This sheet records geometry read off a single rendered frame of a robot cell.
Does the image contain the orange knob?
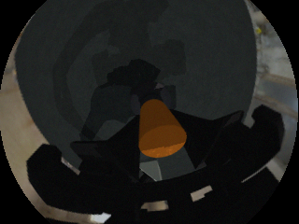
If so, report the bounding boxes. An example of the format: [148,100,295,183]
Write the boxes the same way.
[138,100,187,158]

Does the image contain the black round pedestal with silver shaft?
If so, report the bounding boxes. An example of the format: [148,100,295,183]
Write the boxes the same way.
[131,82,171,115]

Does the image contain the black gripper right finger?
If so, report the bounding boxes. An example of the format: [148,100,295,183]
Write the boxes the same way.
[169,109,244,169]

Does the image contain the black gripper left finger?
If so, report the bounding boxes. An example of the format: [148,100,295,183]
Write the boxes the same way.
[70,115,141,183]

